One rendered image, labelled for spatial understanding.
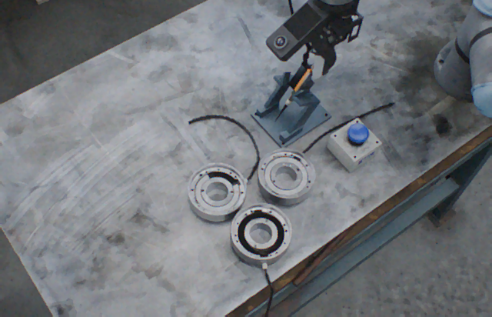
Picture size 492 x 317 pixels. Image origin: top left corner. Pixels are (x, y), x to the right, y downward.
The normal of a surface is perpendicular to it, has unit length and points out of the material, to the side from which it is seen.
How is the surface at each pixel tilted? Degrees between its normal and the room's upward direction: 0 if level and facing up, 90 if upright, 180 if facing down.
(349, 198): 0
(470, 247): 0
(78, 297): 0
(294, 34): 29
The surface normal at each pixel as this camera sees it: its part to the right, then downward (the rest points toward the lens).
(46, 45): 0.04, -0.51
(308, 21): -0.31, -0.18
